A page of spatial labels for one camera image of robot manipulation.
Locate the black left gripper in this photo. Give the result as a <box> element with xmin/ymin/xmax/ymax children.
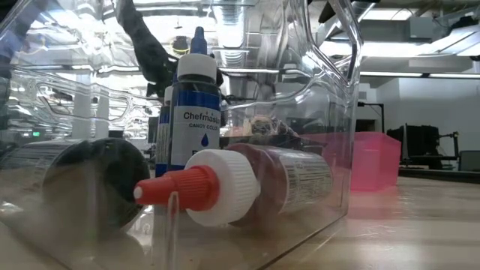
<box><xmin>144</xmin><ymin>52</ymin><xmax>227</xmax><ymax>99</ymax></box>

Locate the red-capped colour bottle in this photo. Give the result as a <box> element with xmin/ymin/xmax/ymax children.
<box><xmin>133</xmin><ymin>143</ymin><xmax>335</xmax><ymax>230</ymax></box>

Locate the pink plastic bin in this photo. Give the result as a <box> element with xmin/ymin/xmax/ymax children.
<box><xmin>299</xmin><ymin>130</ymin><xmax>402</xmax><ymax>193</ymax></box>

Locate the black machine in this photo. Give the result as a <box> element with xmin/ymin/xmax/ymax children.
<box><xmin>385</xmin><ymin>123</ymin><xmax>461</xmax><ymax>170</ymax></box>

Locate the clear plastic bin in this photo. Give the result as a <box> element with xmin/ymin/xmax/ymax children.
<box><xmin>0</xmin><ymin>0</ymin><xmax>365</xmax><ymax>270</ymax></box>

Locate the grey box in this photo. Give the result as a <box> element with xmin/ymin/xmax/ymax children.
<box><xmin>459</xmin><ymin>149</ymin><xmax>480</xmax><ymax>173</ymax></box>

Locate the black metal frame rig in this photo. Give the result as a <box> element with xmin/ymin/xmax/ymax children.
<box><xmin>357</xmin><ymin>101</ymin><xmax>386</xmax><ymax>133</ymax></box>

